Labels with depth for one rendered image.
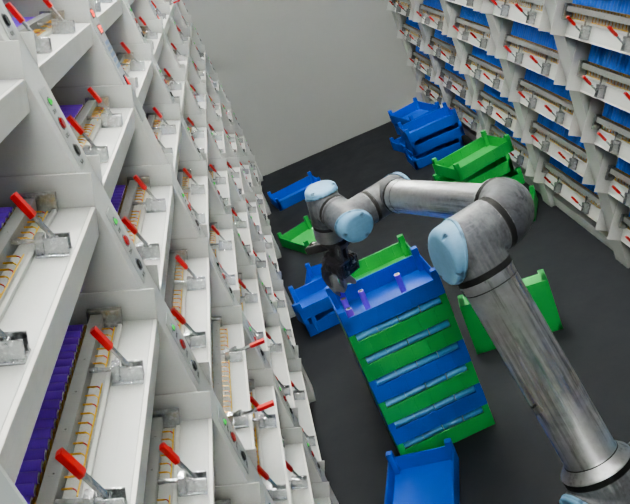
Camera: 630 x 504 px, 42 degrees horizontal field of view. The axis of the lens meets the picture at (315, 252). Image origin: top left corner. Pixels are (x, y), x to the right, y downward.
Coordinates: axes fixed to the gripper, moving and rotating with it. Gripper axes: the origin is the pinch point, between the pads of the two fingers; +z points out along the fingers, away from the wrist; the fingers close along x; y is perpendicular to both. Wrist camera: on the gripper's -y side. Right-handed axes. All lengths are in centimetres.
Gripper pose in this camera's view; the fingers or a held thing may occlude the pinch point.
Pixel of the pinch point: (339, 289)
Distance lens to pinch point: 242.2
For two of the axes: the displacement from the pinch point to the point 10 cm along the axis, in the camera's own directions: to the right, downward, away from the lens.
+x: 7.0, -5.3, 4.8
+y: 6.9, 3.0, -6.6
